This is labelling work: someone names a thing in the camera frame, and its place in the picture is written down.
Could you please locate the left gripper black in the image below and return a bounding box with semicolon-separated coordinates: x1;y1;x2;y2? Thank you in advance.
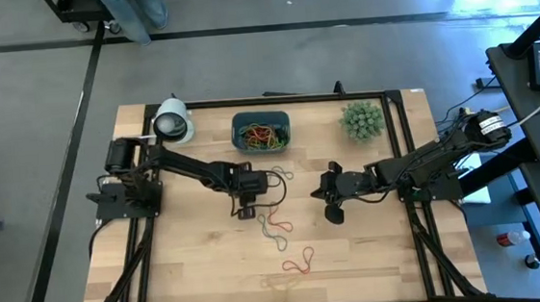
228;158;273;222

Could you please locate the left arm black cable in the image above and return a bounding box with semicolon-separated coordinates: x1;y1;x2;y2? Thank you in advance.
225;167;291;219

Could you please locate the yellow rubber band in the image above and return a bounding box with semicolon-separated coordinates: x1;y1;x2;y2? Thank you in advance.
248;128;286;153
259;272;305;295

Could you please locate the white box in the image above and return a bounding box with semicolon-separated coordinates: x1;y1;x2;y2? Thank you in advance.
456;152;494;208

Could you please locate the black slanted pole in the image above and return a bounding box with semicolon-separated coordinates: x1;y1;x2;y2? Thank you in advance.
501;0;540;60

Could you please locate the black wheeled cart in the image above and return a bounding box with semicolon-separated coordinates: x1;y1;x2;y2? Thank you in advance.
39;0;121;38

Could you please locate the flat black bar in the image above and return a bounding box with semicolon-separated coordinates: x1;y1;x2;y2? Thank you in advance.
262;88;306;99

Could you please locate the red bottle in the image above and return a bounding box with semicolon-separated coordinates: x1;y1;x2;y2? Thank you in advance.
495;228;533;249

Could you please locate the green plant in white pot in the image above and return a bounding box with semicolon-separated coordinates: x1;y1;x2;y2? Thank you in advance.
337;99;388;144

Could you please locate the green rubber band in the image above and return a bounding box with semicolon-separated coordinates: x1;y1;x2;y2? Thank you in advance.
244;137;290;154

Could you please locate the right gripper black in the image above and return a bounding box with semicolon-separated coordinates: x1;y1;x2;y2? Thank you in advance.
308;158;379;228

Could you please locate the teal plastic bin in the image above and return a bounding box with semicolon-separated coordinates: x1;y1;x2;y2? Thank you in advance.
228;108;295;157

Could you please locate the red rubber band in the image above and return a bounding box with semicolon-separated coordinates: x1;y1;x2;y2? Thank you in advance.
264;200;295;235
242;123;275;147
279;245;319;277

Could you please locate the black round cup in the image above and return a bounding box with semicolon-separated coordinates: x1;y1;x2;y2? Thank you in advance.
272;118;290;138

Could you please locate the black side desk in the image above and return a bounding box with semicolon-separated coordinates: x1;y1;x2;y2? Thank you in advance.
484;38;540;169

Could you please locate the person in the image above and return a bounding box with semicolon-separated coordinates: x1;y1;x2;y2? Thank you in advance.
91;0;171;50

